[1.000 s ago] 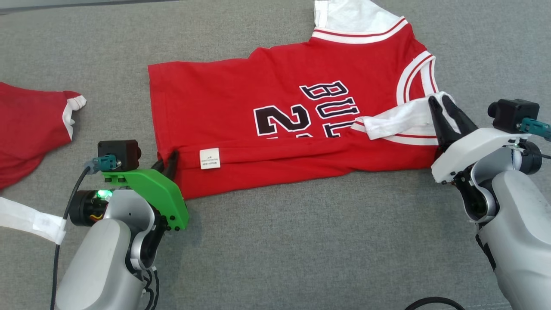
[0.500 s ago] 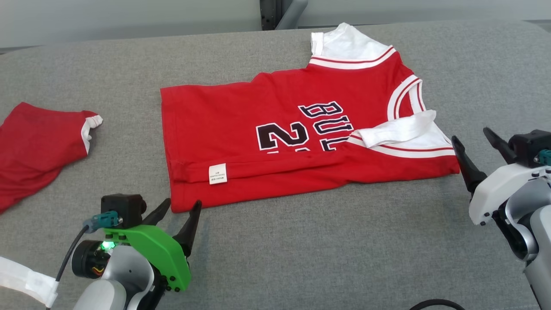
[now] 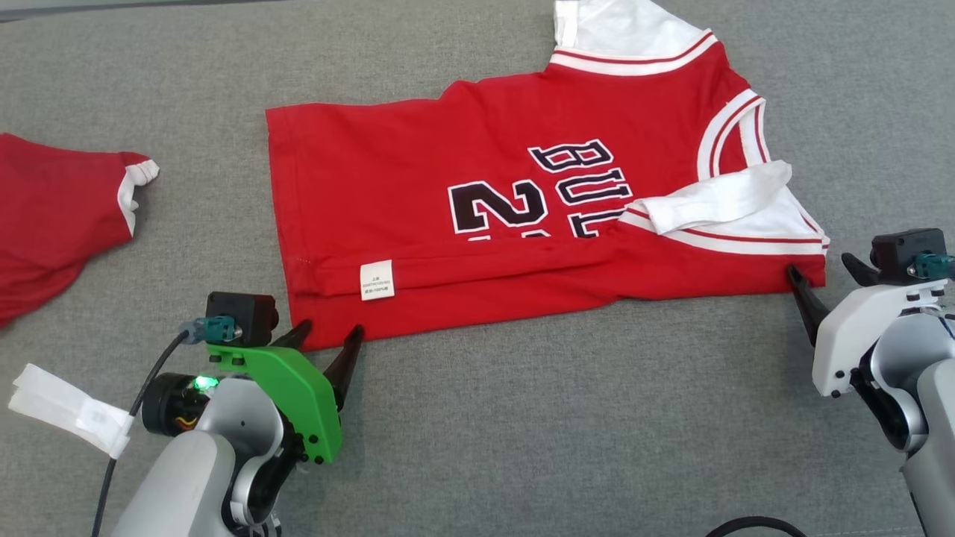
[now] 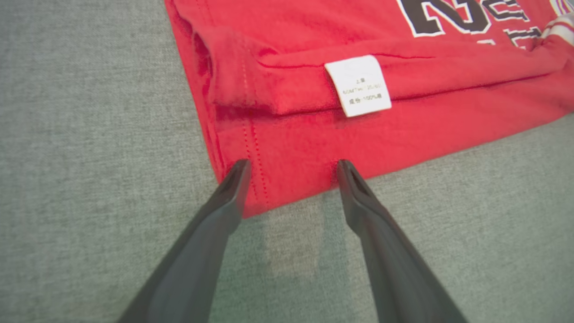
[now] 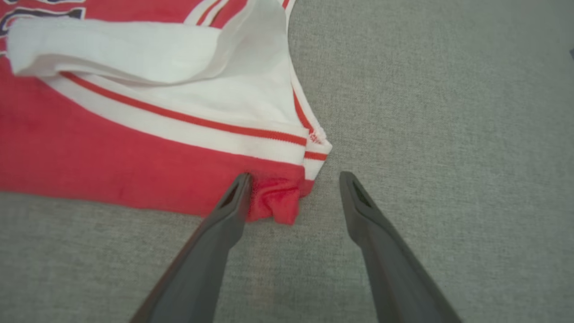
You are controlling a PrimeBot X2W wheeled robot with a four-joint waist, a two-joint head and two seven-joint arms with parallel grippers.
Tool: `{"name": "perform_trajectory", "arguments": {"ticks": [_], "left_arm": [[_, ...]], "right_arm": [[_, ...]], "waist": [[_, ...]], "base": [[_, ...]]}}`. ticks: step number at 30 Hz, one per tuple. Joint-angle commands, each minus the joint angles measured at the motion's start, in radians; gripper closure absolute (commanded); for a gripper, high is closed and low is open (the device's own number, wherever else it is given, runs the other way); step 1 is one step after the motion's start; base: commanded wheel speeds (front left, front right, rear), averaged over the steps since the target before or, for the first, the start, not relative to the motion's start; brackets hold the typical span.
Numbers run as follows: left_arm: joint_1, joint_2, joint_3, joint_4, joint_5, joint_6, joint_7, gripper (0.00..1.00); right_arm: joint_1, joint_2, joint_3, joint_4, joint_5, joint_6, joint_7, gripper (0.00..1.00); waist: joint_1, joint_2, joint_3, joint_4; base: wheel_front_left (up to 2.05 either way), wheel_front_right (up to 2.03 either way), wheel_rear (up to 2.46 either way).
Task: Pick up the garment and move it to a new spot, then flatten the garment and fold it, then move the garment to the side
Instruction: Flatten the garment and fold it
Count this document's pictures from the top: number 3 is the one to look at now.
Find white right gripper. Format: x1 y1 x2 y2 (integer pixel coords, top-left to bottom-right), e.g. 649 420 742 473
787 253 952 398

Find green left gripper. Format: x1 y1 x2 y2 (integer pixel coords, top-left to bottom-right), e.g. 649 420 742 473
207 321 365 464

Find red basketball jersey white sleeves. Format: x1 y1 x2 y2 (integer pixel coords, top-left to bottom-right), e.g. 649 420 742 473
266 0 831 352

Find red shorts white trim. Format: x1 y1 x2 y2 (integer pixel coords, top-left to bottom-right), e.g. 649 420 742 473
0 133 160 330

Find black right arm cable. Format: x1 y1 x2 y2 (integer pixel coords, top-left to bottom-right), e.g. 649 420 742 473
704 515 811 537

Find white tape cable label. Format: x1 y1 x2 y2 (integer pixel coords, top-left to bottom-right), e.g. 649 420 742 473
8 363 136 460

